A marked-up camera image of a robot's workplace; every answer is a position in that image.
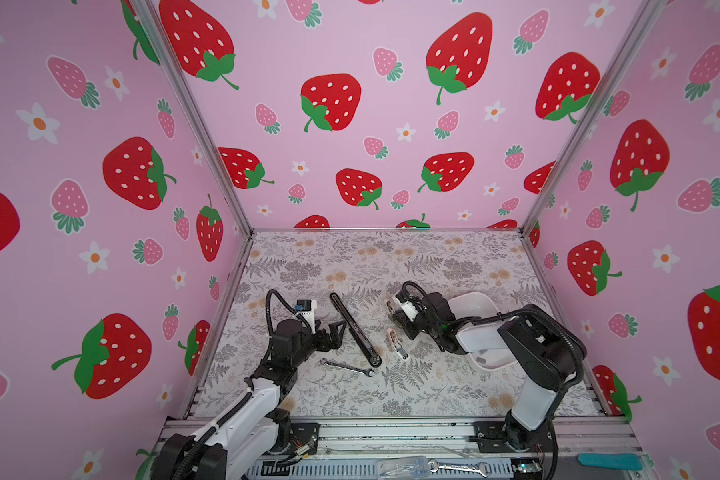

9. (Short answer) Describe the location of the black stapler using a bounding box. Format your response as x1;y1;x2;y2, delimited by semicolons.
329;292;382;368

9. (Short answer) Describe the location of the pink mini stapler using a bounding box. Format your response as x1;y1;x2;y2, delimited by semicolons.
387;328;410;361

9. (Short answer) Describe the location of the white plastic tray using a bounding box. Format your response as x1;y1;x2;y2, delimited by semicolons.
448;292;517;374

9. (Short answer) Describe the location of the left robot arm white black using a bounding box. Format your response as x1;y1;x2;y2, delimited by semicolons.
151;289;346;479

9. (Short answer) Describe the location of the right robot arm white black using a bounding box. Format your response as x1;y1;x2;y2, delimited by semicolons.
387;281;587;452

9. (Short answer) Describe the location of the small silver table wrench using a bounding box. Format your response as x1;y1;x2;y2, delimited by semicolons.
319;358;376;378

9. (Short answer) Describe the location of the clear plastic bag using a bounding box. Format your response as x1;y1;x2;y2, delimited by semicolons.
376;456;431;480

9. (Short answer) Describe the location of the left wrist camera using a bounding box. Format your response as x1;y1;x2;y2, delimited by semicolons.
294;299;317;334

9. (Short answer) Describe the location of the aluminium rail base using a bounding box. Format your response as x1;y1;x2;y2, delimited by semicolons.
149;416;652;480

